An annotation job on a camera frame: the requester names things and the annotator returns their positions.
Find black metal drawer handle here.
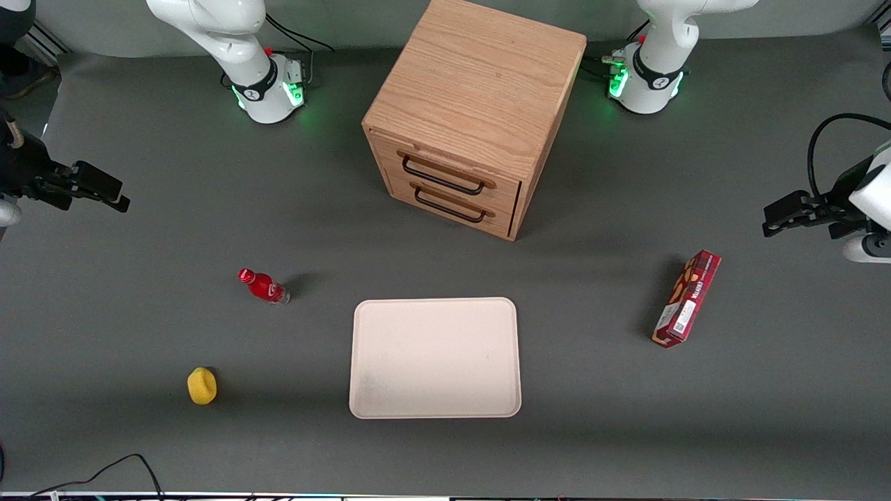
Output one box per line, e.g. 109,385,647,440
413,186,487,224
402,154,487,196

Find wooden drawer with black handle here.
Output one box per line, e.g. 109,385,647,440
368,127,523,218
385,173,520,241

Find wooden drawer cabinet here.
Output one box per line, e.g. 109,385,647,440
362,0,587,241

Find red snack box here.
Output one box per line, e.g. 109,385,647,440
652,250,722,349

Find red soda bottle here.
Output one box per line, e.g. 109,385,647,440
238,268,291,305

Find yellow lemon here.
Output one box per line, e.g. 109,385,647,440
187,367,218,406

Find beige plastic tray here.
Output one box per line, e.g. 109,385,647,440
349,297,522,420

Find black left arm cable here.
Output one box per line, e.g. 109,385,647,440
807,113,891,202

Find aluminium frame profile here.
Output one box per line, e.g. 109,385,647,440
26,19,72,56

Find black left base cables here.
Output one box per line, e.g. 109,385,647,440
583,19,652,79

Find black base cables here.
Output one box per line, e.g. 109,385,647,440
583,19,652,79
265,13,335,88

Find black right base cables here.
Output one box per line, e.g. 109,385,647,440
265,13,335,88

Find black cable on table edge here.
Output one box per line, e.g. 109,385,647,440
0,454,165,501

